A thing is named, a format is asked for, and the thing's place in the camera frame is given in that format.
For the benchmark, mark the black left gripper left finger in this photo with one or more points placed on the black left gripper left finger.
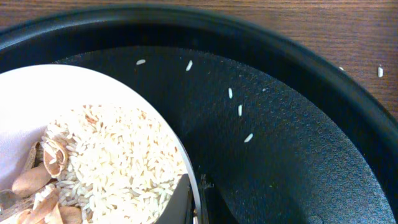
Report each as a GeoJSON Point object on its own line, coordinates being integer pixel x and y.
{"type": "Point", "coordinates": [179, 208]}

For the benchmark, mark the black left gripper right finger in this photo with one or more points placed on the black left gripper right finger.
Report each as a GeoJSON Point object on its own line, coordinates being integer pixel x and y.
{"type": "Point", "coordinates": [213, 207]}

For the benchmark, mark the pink bowl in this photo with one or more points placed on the pink bowl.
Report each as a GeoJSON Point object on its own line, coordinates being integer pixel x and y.
{"type": "Point", "coordinates": [33, 96]}

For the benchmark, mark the rice and nutshell pile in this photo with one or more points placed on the rice and nutshell pile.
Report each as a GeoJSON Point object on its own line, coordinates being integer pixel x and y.
{"type": "Point", "coordinates": [97, 164]}

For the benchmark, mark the round black tray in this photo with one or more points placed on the round black tray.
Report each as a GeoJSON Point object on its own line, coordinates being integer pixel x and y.
{"type": "Point", "coordinates": [286, 136]}

